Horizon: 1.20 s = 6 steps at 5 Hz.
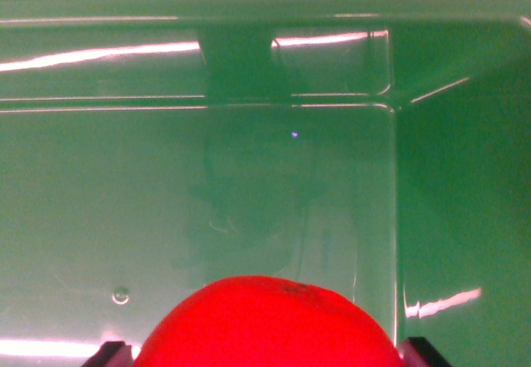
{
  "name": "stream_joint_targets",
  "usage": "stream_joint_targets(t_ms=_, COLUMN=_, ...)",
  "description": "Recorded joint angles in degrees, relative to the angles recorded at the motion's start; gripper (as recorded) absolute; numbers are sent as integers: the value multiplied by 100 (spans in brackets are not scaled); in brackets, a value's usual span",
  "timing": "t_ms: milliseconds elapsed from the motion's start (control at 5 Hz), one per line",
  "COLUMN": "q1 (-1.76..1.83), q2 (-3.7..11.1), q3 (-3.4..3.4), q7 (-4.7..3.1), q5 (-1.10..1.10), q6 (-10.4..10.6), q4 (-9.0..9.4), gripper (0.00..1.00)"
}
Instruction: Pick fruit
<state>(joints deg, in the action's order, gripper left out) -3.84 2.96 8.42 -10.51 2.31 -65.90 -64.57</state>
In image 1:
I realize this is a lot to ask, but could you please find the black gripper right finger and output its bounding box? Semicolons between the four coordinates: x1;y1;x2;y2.
397;335;452;367

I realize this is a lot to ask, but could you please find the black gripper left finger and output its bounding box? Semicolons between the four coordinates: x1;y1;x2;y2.
81;340;134;367

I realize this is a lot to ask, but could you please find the orange tangerine fruit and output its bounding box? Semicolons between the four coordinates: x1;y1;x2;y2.
133;274;406;367

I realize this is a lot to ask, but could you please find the green plastic bin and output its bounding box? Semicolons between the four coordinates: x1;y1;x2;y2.
0;0;531;367

